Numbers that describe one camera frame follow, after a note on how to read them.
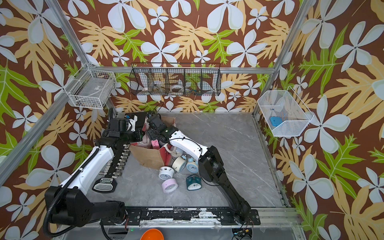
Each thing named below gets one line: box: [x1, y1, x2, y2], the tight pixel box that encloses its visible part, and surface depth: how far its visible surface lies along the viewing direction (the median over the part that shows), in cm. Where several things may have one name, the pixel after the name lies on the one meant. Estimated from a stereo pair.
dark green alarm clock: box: [186, 174, 202, 191], surface depth 80 cm
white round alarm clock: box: [158, 166, 175, 180], surface depth 84 cm
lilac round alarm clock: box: [161, 178, 179, 194], surface depth 81 cm
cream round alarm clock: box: [171, 156, 187, 173], surface depth 88 cm
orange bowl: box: [139, 228, 165, 240], surface depth 67 cm
